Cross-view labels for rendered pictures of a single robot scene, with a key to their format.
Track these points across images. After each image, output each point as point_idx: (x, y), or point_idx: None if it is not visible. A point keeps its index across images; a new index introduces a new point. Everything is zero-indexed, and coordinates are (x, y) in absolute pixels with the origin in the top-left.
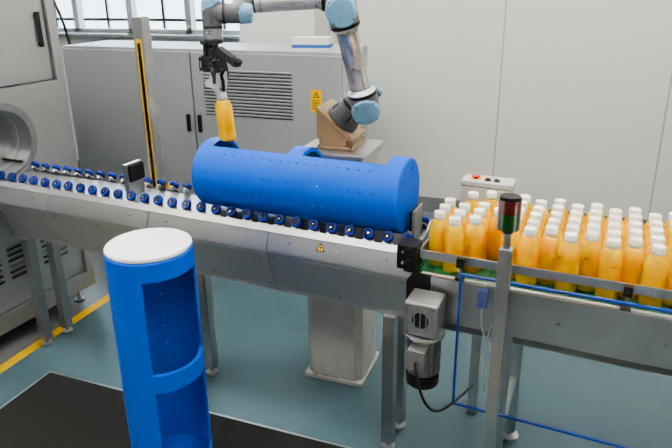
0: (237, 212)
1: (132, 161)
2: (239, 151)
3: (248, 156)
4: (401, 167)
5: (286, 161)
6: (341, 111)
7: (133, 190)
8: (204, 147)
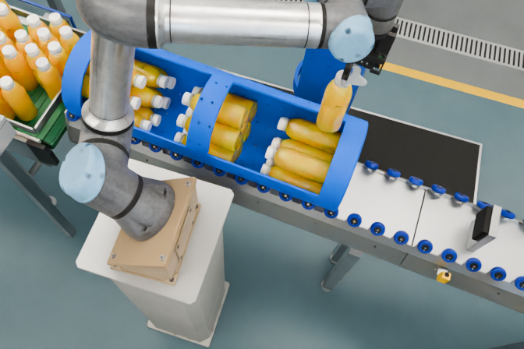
0: None
1: (497, 224)
2: (302, 103)
3: (287, 95)
4: (90, 30)
5: (233, 75)
6: (149, 178)
7: (473, 225)
8: (358, 122)
